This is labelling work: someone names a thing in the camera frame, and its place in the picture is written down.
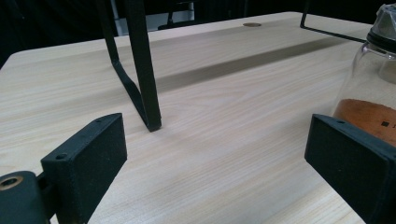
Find black shelf with metal legs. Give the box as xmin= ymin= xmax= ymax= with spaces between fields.
xmin=94 ymin=0 xmax=368 ymax=133

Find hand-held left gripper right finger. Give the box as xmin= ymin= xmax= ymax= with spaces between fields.
xmin=304 ymin=113 xmax=396 ymax=224

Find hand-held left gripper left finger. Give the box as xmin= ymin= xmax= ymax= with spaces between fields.
xmin=40 ymin=112 xmax=128 ymax=224

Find glass jar of red spice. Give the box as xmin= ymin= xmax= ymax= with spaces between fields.
xmin=331 ymin=3 xmax=396 ymax=148

